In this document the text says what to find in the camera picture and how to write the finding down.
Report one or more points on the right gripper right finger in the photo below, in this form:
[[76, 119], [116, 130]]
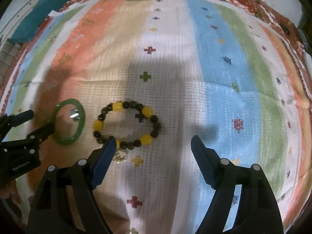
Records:
[[258, 210]]

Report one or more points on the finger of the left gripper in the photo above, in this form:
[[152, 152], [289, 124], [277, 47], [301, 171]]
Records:
[[41, 134], [9, 121]]

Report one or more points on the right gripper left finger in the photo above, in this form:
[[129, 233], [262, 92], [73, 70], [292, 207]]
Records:
[[50, 211]]

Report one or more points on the green jade bangle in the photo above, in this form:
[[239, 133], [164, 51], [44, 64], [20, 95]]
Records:
[[81, 124]]

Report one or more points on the left hand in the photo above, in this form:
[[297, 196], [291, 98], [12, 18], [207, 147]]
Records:
[[10, 191]]

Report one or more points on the grey folded blanket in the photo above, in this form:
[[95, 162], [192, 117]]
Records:
[[9, 52]]

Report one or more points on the white headboard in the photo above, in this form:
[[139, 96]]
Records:
[[13, 16]]

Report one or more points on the striped colourful mat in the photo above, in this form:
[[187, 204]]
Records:
[[158, 187]]

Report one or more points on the teal pillow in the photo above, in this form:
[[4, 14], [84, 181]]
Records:
[[28, 27]]

